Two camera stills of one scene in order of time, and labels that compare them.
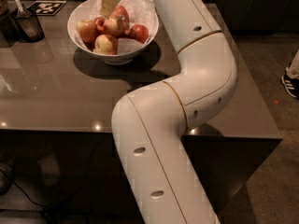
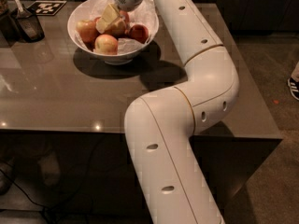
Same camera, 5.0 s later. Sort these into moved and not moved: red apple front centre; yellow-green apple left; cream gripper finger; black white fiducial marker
Moved: cream gripper finger
Not moved: black white fiducial marker; red apple front centre; yellow-green apple left
